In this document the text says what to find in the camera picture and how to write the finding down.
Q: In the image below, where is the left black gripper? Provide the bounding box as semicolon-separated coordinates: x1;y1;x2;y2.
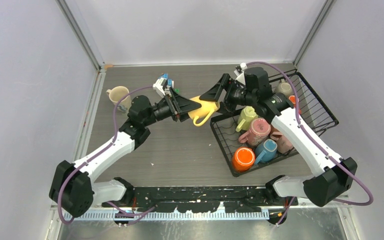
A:
143;88;202;128

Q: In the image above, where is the small beige cup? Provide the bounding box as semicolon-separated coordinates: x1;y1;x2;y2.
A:
274;81;294;98

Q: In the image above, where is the cream patterned mug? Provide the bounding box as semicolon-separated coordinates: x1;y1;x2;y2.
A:
106;86;132;114

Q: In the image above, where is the orange mug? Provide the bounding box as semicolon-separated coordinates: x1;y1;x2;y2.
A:
231;147;256;173

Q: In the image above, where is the yellow mug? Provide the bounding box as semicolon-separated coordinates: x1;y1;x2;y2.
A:
188;96;220;127

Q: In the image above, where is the small orange cup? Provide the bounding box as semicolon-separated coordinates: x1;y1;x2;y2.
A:
288;95;302;114

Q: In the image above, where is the blue white toy house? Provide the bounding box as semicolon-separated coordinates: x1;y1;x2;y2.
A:
159;73;174;91

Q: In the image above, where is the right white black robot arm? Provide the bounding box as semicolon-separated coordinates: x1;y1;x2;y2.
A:
199;67;358;207

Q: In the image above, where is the lime green mug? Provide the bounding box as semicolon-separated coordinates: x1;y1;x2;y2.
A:
235;106;258;132

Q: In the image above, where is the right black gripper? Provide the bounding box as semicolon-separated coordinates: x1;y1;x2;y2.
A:
200;73;257;116

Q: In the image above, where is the light pink mug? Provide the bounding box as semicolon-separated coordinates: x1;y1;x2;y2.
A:
269;127;294;154

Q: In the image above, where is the black wire dish rack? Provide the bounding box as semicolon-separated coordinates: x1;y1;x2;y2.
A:
210;70;339;177

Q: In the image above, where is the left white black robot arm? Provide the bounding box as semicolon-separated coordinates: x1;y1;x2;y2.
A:
49;89;202;224

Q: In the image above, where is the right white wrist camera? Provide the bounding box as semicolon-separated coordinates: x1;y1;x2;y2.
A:
234;62;248;85

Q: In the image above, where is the blue mug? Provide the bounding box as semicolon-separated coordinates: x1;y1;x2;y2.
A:
254;139;278;165

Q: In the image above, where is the aluminium rail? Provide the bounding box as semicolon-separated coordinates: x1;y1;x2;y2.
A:
74;203;274;222

